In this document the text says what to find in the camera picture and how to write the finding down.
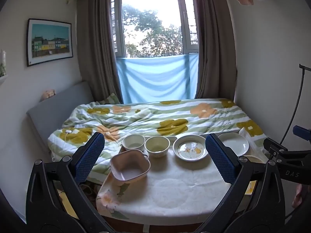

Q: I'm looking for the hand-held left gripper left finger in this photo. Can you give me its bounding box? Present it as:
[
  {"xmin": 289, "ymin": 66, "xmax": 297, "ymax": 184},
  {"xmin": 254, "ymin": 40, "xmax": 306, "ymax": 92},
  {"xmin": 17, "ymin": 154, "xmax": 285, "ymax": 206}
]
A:
[{"xmin": 25, "ymin": 132, "xmax": 114, "ymax": 233}]

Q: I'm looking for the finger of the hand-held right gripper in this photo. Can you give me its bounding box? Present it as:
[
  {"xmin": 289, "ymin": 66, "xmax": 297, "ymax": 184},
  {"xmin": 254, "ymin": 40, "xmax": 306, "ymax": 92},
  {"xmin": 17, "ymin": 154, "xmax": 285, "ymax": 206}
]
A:
[
  {"xmin": 264, "ymin": 138, "xmax": 295, "ymax": 162},
  {"xmin": 293, "ymin": 125, "xmax": 311, "ymax": 142}
]

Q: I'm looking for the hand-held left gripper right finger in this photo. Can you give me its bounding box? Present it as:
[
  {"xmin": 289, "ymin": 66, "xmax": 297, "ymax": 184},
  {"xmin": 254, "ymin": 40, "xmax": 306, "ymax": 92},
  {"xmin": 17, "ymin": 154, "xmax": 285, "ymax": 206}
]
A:
[{"xmin": 197, "ymin": 133, "xmax": 285, "ymax": 233}]

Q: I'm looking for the plain white plate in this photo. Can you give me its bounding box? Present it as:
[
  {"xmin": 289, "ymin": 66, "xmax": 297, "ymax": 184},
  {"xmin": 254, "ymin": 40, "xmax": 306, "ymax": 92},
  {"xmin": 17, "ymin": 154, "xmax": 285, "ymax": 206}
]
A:
[{"xmin": 217, "ymin": 132, "xmax": 250, "ymax": 157}]

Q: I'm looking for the cartoon print plate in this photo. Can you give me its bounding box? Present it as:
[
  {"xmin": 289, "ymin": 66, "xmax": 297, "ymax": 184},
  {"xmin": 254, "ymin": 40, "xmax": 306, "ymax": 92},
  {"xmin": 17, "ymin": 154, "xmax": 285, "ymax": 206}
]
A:
[{"xmin": 173, "ymin": 135, "xmax": 209, "ymax": 162}]

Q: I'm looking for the pink square bowl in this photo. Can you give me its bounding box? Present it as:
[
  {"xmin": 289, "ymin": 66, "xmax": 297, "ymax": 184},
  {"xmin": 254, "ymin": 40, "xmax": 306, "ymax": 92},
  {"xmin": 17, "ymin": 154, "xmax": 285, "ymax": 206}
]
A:
[{"xmin": 110, "ymin": 149, "xmax": 151, "ymax": 181}]

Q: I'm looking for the white round bowl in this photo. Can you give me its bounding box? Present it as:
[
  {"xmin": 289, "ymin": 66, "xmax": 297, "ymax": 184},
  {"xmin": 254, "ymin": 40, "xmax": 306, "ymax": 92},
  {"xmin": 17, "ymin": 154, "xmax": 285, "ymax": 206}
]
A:
[{"xmin": 122, "ymin": 134, "xmax": 146, "ymax": 151}]

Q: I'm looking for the cream round bowl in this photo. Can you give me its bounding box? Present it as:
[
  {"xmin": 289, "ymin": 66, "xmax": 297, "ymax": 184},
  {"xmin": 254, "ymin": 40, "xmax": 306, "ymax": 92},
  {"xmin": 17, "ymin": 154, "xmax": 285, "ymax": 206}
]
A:
[{"xmin": 144, "ymin": 136, "xmax": 170, "ymax": 158}]

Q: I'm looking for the person's right hand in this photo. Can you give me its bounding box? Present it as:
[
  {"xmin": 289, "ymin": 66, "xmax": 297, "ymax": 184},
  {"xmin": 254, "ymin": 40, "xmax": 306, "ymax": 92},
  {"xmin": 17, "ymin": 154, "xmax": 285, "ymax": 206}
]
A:
[{"xmin": 292, "ymin": 183, "xmax": 303, "ymax": 209}]

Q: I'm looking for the black gooseneck stand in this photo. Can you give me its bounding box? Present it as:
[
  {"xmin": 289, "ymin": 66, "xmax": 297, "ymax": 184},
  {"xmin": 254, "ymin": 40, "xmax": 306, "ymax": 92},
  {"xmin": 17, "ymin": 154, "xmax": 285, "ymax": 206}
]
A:
[{"xmin": 279, "ymin": 64, "xmax": 311, "ymax": 146}]

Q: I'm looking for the floral tablecloth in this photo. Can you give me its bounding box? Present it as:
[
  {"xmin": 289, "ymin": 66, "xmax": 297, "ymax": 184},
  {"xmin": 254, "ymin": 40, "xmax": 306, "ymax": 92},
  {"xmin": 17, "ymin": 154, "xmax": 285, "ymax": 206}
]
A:
[{"xmin": 96, "ymin": 136, "xmax": 255, "ymax": 220}]

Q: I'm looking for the grey padded headboard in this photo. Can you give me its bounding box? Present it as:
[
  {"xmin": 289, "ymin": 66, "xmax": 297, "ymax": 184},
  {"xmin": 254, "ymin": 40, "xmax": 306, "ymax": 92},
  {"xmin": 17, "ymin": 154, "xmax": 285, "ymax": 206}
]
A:
[{"xmin": 26, "ymin": 81, "xmax": 94, "ymax": 156}]

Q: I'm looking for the green striped pillow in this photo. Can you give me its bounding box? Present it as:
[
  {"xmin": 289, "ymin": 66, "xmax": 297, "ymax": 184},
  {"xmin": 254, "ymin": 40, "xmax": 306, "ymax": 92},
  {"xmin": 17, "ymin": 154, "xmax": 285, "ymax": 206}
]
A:
[{"xmin": 97, "ymin": 93, "xmax": 122, "ymax": 105}]

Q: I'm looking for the floral striped blanket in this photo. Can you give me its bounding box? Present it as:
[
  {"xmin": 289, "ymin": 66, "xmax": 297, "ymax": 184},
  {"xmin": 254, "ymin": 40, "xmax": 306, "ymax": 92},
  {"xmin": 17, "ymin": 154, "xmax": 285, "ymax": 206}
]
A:
[{"xmin": 47, "ymin": 98, "xmax": 265, "ymax": 182}]

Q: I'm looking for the small plush toy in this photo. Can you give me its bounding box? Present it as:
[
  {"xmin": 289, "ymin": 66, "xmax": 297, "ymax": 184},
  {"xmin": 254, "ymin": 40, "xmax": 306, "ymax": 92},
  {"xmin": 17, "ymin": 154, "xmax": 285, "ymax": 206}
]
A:
[{"xmin": 42, "ymin": 89, "xmax": 56, "ymax": 100}]

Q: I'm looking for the light blue cloth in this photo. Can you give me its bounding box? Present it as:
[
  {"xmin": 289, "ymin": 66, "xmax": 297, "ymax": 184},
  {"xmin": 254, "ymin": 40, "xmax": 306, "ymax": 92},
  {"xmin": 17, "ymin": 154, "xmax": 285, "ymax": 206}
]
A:
[{"xmin": 115, "ymin": 53, "xmax": 198, "ymax": 103}]

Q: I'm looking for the brown curtain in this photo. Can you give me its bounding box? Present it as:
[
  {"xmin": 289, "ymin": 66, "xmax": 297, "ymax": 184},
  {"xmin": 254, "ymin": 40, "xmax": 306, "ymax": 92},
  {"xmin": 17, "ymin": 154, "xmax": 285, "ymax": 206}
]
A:
[
  {"xmin": 190, "ymin": 0, "xmax": 237, "ymax": 100},
  {"xmin": 76, "ymin": 0, "xmax": 124, "ymax": 103}
]

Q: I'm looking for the framed landscape picture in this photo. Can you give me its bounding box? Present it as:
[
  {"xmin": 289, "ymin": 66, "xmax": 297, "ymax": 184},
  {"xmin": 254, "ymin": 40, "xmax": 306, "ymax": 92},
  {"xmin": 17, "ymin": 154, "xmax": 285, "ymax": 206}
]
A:
[{"xmin": 27, "ymin": 18, "xmax": 73, "ymax": 67}]

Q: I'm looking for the window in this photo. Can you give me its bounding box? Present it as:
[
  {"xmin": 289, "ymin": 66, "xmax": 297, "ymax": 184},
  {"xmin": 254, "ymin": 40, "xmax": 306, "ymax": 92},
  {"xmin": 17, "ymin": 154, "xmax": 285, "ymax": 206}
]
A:
[{"xmin": 110, "ymin": 0, "xmax": 200, "ymax": 59}]

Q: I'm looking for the white cable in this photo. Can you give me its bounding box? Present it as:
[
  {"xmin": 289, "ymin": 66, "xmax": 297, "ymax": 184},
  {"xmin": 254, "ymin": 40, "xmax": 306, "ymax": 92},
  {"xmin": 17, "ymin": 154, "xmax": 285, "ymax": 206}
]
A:
[{"xmin": 52, "ymin": 127, "xmax": 74, "ymax": 161}]

